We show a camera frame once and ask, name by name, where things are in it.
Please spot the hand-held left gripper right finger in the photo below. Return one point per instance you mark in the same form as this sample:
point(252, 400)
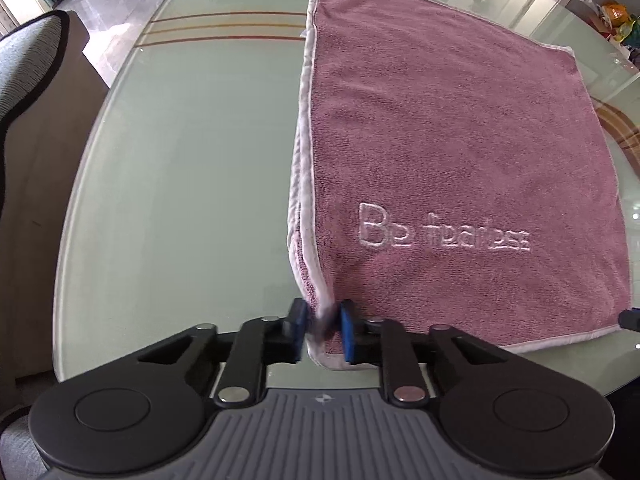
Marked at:
point(347, 335)

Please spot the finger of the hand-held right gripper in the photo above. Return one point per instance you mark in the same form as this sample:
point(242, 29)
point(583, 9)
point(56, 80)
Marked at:
point(630, 319)

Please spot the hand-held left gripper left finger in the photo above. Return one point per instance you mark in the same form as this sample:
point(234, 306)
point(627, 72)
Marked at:
point(300, 330)

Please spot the pink towel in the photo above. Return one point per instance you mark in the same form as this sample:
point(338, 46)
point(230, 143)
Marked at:
point(425, 135)

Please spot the orange plastic bag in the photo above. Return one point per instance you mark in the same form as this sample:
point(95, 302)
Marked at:
point(616, 17)

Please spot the grey upholstered chair dark trim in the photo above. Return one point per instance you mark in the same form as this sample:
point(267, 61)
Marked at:
point(40, 160)

